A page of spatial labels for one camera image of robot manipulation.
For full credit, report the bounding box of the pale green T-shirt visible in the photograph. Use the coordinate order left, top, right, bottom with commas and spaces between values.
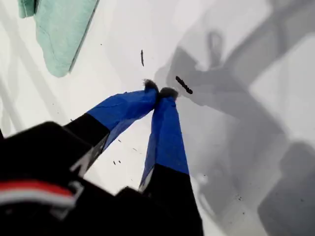
17, 0, 100, 78

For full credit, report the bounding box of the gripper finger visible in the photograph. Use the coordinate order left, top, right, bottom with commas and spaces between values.
138, 87, 205, 236
63, 79, 159, 151

